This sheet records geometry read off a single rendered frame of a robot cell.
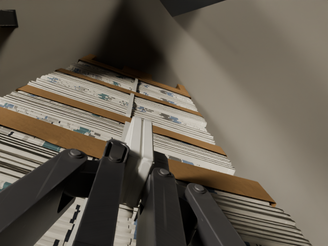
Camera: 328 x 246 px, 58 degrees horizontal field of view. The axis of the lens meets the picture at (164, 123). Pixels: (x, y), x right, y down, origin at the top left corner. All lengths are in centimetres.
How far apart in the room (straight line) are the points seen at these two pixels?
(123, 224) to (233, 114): 106
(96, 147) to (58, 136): 4
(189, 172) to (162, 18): 88
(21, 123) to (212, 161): 29
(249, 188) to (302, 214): 124
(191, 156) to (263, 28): 82
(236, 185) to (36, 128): 21
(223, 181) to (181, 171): 5
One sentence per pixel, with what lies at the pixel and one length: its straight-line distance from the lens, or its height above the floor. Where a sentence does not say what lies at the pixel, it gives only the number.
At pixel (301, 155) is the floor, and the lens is 142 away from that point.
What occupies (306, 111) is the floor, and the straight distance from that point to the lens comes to 135.
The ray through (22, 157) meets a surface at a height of 93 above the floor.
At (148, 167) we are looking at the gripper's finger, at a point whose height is 100.
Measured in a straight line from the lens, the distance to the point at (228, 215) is 27.
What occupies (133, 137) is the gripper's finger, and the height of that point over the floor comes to 97.
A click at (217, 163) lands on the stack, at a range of 48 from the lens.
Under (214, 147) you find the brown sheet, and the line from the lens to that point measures 57.
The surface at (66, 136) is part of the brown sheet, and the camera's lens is 30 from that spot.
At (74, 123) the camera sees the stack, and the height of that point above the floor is 72.
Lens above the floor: 113
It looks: 71 degrees down
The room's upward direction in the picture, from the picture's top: 171 degrees clockwise
